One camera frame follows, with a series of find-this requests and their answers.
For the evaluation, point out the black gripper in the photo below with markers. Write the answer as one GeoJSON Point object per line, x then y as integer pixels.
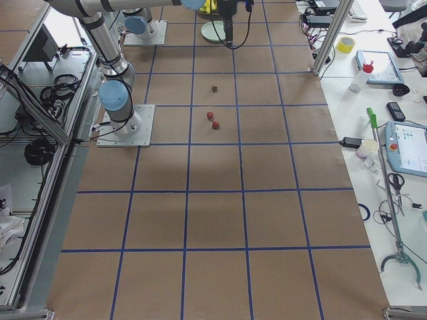
{"type": "Point", "coordinates": [226, 8]}

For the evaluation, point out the bunch of yellow bananas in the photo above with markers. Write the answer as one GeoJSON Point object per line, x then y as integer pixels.
{"type": "Point", "coordinates": [209, 8]}

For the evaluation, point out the yellow tape roll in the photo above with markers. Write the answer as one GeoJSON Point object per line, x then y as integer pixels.
{"type": "Point", "coordinates": [345, 44]}

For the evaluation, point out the red cap spray bottle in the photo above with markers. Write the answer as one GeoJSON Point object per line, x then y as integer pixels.
{"type": "Point", "coordinates": [361, 79]}

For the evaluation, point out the far teach pendant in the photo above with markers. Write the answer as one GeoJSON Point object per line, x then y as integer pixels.
{"type": "Point", "coordinates": [385, 72]}

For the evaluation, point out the teach pendant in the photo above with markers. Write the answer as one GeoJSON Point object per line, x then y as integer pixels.
{"type": "Point", "coordinates": [406, 147]}
{"type": "Point", "coordinates": [385, 72]}

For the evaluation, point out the black power adapter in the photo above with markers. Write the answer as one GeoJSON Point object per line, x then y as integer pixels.
{"type": "Point", "coordinates": [351, 142]}

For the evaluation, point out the white paper cup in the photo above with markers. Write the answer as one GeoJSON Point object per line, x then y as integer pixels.
{"type": "Point", "coordinates": [367, 148]}

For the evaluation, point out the black remote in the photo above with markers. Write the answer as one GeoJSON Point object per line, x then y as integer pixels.
{"type": "Point", "coordinates": [395, 111]}

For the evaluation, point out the near teach pendant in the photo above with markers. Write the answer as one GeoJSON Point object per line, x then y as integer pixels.
{"type": "Point", "coordinates": [406, 147]}

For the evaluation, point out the black scissors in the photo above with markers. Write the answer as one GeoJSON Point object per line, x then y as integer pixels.
{"type": "Point", "coordinates": [397, 181]}

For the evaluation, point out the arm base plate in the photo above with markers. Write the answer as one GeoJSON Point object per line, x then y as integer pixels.
{"type": "Point", "coordinates": [139, 32]}
{"type": "Point", "coordinates": [137, 131]}

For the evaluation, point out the aluminium frame post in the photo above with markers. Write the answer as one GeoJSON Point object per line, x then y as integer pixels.
{"type": "Point", "coordinates": [335, 26]}

